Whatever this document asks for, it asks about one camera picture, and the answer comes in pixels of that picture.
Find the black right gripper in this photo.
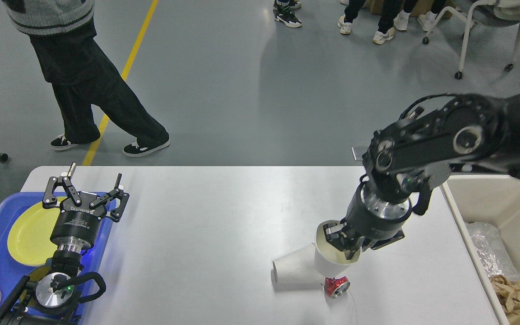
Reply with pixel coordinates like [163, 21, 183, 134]
[323, 183, 412, 260]

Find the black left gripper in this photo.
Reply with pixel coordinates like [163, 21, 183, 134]
[42, 162, 130, 251]

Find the white paper cup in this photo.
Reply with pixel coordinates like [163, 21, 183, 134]
[315, 220, 362, 278]
[272, 243, 324, 285]

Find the crushed red can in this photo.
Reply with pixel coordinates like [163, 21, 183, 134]
[323, 276, 350, 299]

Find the yellow plate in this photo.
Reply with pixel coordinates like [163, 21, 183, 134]
[7, 202, 59, 267]

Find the aluminium foil sheet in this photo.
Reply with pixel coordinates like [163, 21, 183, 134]
[465, 222, 520, 282]

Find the brown paper ball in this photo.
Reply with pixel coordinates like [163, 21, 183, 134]
[489, 275, 520, 315]

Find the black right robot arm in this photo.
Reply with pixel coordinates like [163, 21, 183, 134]
[322, 94, 520, 260]

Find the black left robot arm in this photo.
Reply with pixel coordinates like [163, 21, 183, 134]
[0, 163, 130, 325]

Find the left floor outlet plate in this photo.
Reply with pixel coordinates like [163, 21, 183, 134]
[351, 146, 367, 161]

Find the blue plastic tray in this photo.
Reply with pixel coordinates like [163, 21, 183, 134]
[0, 192, 113, 325]

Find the white plastic bin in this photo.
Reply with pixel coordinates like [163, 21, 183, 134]
[441, 174, 520, 325]

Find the person in black trousers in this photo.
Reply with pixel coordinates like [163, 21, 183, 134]
[4, 0, 171, 157]

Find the white sneakers person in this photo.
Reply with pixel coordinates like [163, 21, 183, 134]
[393, 0, 446, 32]

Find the person in black coat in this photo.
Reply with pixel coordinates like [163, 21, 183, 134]
[273, 0, 302, 28]

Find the cardboard box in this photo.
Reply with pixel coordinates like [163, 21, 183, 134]
[367, 0, 456, 17]

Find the office chair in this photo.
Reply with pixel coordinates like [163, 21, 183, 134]
[422, 0, 520, 80]

